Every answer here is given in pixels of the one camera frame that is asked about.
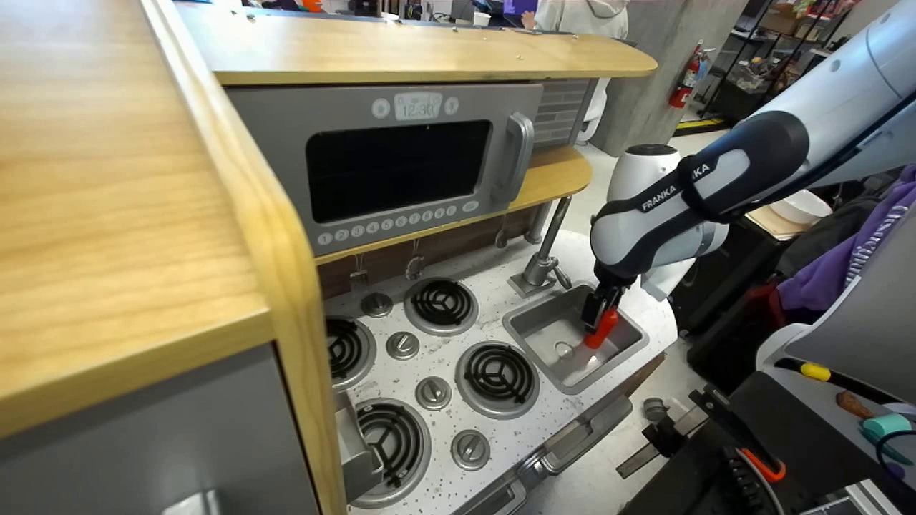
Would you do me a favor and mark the yellow black screwdriver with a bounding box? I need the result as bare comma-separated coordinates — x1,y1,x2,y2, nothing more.
772,354,902,396

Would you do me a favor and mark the teal tool handle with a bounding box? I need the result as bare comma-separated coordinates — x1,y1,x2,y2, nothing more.
855,410,916,453

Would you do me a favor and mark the grey oven door handle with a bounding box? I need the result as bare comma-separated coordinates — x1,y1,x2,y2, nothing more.
518,392,639,480

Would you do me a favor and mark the grey stove knob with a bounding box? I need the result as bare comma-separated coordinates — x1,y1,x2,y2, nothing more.
447,426,496,474
411,373,456,413
384,329,424,364
358,290,394,321

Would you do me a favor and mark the red fire extinguisher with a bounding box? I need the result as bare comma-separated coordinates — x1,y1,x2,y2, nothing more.
667,40,715,114

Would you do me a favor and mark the grey toy faucet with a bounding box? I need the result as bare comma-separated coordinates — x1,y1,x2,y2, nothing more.
507,196,579,299

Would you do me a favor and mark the black clamp orange handle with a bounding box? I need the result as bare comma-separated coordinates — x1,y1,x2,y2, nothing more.
690,383,789,486

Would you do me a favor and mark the metal toy sink basin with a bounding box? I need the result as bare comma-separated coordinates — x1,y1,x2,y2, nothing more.
501,284,652,396

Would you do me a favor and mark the black coil stove burner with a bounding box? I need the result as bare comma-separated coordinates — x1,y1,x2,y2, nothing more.
456,339,544,420
342,396,434,510
403,274,481,339
324,316,378,392

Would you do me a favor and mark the black perforated robot table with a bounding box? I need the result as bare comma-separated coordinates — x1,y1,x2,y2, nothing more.
616,370,916,515

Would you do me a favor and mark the grey toy microwave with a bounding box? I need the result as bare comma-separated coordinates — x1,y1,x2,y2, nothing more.
225,78,601,257

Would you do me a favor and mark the purple cloth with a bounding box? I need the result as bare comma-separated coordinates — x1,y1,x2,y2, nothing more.
776,168,916,324

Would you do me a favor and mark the white bowl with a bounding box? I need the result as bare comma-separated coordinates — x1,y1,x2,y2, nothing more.
762,187,835,233

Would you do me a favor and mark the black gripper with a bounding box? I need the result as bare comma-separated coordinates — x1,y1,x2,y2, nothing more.
579,270,636,331

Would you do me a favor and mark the wooden toy kitchen unit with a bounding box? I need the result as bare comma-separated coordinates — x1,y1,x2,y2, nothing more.
0,0,669,515

